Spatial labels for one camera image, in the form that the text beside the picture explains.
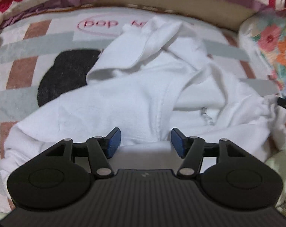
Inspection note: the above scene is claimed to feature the patterned play mat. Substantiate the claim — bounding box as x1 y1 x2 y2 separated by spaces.
0 8 279 214

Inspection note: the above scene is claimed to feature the floral patterned quilt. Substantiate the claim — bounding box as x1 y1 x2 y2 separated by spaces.
238 11 286 133

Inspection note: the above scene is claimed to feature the white hoodie sweatshirt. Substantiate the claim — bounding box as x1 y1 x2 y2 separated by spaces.
0 16 286 181

